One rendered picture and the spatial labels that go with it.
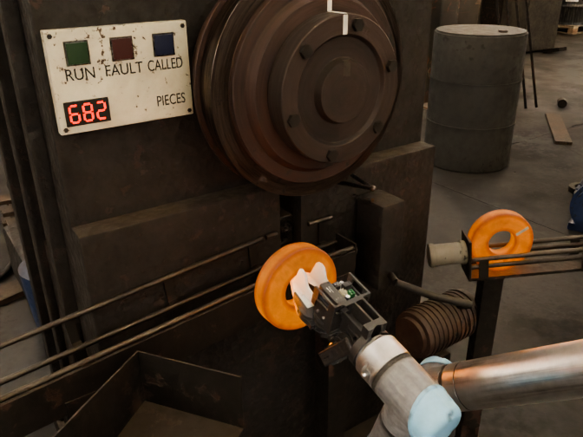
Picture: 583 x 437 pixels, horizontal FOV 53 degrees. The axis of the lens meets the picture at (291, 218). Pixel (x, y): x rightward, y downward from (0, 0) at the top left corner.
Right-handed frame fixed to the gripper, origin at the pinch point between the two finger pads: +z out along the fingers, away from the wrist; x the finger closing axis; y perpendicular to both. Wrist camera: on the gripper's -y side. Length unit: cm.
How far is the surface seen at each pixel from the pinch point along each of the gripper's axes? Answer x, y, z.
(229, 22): -1.8, 33.2, 31.4
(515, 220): -65, -9, 0
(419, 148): -62, -7, 31
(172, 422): 24.1, -23.6, -1.8
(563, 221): -231, -107, 56
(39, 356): 31, -114, 99
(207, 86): 1.9, 21.7, 31.5
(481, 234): -58, -14, 3
